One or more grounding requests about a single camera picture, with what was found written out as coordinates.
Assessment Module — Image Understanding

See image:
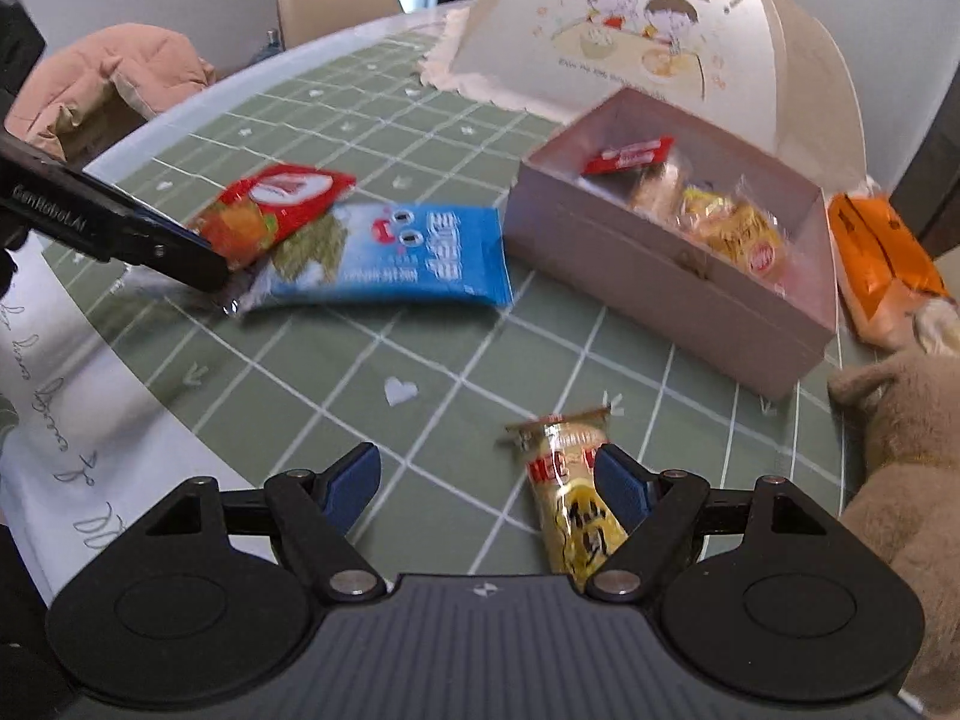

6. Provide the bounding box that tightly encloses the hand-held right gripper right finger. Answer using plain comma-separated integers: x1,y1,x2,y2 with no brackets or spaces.
585,444,835,607

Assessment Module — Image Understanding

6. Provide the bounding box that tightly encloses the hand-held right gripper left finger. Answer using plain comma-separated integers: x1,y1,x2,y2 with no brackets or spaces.
146,442,387,607

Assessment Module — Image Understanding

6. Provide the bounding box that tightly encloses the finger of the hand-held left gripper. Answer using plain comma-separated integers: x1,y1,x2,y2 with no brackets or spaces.
82,191,230,293

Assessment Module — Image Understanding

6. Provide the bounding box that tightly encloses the yellow rice cracker packet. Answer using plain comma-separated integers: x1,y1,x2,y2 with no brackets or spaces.
506,405,638,593

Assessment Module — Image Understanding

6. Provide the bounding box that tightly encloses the red tomato print snack packet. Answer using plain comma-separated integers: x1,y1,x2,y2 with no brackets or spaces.
186,163,357,272

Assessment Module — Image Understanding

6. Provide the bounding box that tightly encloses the pink cardboard gift box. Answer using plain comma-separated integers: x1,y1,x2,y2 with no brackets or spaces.
501,86,841,402

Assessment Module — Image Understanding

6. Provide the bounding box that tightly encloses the blue seaweed snack packet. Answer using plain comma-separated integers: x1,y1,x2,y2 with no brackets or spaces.
225,202,515,316

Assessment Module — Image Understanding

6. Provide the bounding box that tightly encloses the yellow red-logo snack packet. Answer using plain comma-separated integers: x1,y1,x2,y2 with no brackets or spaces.
712,202,790,293

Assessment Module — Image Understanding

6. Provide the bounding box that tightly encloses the yellow clear snack packet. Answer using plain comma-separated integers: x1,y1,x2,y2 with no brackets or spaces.
677,184,743,242

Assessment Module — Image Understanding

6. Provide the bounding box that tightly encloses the clear beige cracker packet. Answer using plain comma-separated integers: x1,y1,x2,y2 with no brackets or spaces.
626,162,692,220

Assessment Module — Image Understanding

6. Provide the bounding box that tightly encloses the small red snack packet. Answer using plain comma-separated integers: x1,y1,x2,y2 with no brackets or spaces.
581,136,676,178

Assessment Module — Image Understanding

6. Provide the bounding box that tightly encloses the green checked tablecloth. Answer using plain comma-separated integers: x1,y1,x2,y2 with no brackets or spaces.
0,4,908,608

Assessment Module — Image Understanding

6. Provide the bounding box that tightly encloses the pink padded jacket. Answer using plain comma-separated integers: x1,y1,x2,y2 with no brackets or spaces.
6,22,220,160

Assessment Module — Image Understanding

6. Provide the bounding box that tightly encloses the brown plush dog toy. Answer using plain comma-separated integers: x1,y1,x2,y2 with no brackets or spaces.
827,298,960,720

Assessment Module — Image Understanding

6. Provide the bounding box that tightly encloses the orange plastic bag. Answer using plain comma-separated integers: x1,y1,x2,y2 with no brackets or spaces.
825,191,952,352

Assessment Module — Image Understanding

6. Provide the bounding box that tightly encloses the printed mesh food cover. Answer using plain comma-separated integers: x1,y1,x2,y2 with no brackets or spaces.
418,0,869,175

